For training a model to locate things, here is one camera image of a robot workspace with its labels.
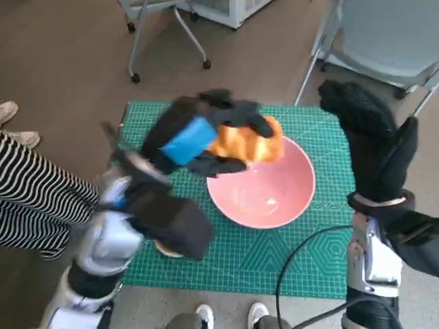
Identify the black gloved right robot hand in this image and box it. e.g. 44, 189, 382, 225
318, 79, 420, 206

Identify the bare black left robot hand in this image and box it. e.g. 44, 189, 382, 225
140, 88, 275, 179

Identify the long striped toy bread loaf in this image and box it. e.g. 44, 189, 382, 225
209, 115, 286, 164

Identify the pink bowl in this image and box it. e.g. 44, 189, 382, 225
205, 136, 316, 230

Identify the round toy bread bun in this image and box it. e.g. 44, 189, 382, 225
154, 239, 186, 258

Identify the grey chair on casters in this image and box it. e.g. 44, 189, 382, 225
118, 0, 212, 84

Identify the grey mesh chair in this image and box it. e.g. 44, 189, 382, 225
294, 0, 439, 117

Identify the green cutting mat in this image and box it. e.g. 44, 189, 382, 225
119, 100, 357, 300

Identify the person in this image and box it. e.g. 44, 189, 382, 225
0, 100, 40, 150
0, 132, 104, 260

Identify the robot left leg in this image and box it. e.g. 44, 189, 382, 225
166, 304, 215, 329

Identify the robot leg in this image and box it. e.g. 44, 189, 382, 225
248, 303, 292, 329
166, 304, 215, 329

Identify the robot right leg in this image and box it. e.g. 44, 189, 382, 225
248, 303, 292, 329

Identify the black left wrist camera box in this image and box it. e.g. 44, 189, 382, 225
130, 191, 216, 261

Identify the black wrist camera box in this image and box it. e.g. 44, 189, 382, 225
130, 191, 216, 261
385, 210, 439, 284

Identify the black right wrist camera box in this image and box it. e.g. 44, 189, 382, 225
385, 210, 439, 284

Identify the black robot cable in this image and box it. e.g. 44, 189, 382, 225
276, 224, 354, 329
301, 296, 404, 329

